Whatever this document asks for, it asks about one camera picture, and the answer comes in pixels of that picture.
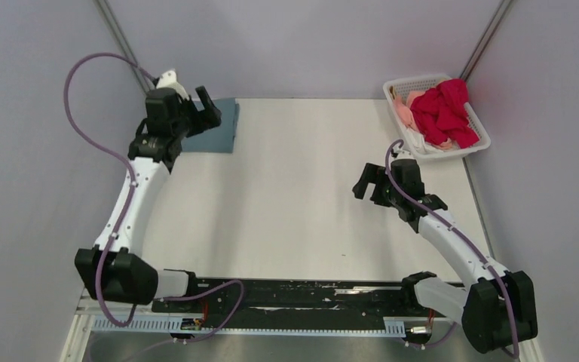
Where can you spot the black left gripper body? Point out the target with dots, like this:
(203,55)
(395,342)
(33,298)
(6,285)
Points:
(188,119)

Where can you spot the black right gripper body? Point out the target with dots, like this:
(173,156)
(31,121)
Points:
(384,193)

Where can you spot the blue-grey t-shirt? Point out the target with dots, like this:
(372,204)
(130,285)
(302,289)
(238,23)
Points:
(219,139)

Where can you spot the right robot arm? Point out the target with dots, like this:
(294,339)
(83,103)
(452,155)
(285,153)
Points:
(494,307)

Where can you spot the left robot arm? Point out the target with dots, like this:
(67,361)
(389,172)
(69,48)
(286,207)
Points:
(112,269)

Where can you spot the white t-shirt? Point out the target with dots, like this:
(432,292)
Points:
(420,145)

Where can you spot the red t-shirt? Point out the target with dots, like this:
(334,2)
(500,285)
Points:
(441,117)

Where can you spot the pink t-shirt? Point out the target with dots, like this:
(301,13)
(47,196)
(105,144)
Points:
(402,106)

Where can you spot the white plastic laundry basket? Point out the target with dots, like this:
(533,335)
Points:
(404,86)

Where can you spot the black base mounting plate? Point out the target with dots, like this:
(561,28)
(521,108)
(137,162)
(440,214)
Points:
(276,305)

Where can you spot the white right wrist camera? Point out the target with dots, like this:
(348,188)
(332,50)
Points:
(401,154)

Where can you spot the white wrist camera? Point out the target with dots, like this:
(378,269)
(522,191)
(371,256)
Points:
(169,79)
(401,154)

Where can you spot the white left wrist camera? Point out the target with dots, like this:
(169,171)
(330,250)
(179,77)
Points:
(169,79)

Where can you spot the aluminium frame rail left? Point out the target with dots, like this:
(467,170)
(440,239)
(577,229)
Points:
(115,30)

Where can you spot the aluminium frame rail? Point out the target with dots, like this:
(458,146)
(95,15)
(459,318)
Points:
(115,30)
(486,37)

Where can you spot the aluminium frame rail right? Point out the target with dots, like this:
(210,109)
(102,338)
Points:
(486,37)

